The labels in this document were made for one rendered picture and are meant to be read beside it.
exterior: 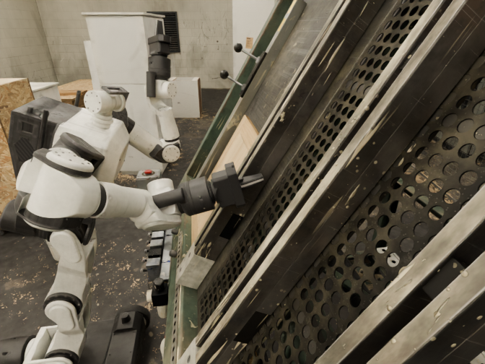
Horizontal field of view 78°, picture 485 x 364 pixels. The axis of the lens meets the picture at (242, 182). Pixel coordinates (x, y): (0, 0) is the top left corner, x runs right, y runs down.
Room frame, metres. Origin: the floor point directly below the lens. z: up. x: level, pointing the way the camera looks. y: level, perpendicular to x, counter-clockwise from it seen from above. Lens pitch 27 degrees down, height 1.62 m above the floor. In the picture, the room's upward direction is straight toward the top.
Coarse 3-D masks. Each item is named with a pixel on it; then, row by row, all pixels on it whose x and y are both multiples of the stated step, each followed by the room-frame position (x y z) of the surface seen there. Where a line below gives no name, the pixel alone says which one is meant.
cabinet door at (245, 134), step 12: (240, 132) 1.11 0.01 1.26; (252, 132) 0.99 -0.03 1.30; (228, 144) 1.17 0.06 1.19; (240, 144) 1.04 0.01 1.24; (252, 144) 0.92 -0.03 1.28; (228, 156) 1.09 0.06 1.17; (240, 156) 0.97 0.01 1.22; (216, 168) 1.14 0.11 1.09; (216, 204) 0.91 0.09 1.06; (192, 216) 1.08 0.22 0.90; (204, 216) 0.95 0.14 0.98; (192, 228) 0.99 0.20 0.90; (192, 240) 0.91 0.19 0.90
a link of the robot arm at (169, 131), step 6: (162, 120) 1.23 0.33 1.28; (168, 120) 1.23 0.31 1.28; (174, 120) 1.26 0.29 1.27; (162, 126) 1.24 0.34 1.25; (168, 126) 1.23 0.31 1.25; (174, 126) 1.25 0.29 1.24; (162, 132) 1.24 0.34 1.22; (168, 132) 1.23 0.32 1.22; (174, 132) 1.24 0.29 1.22; (168, 138) 1.23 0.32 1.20; (174, 138) 1.24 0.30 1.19; (162, 144) 1.23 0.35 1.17; (168, 144) 1.21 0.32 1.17; (174, 144) 1.21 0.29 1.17; (180, 150) 1.23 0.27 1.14
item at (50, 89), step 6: (30, 84) 4.08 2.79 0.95; (36, 84) 4.08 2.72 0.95; (42, 84) 4.08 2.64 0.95; (48, 84) 4.08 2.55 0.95; (54, 84) 4.16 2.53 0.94; (36, 90) 3.76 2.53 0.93; (42, 90) 3.91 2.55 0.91; (48, 90) 4.04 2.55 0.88; (54, 90) 4.16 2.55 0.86; (36, 96) 3.77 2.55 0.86; (48, 96) 4.00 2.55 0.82; (54, 96) 4.13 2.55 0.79
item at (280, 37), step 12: (300, 0) 1.30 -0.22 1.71; (300, 12) 1.30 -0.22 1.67; (288, 24) 1.29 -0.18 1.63; (276, 36) 1.29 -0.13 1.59; (276, 48) 1.29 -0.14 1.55; (264, 60) 1.28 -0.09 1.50; (264, 72) 1.28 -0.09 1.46; (252, 84) 1.27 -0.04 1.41; (252, 96) 1.27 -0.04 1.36; (240, 108) 1.27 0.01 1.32; (228, 120) 1.29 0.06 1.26; (228, 132) 1.26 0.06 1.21; (216, 144) 1.26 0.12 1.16; (216, 156) 1.25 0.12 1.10; (204, 168) 1.24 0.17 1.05
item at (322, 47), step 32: (352, 0) 0.74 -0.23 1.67; (384, 0) 0.75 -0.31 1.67; (320, 32) 0.78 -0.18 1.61; (352, 32) 0.74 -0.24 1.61; (320, 64) 0.73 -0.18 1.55; (288, 96) 0.74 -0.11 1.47; (320, 96) 0.73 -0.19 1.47; (288, 128) 0.72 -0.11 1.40; (256, 160) 0.71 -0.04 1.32; (256, 192) 0.71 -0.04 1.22; (224, 224) 0.70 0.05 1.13; (192, 256) 0.68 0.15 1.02
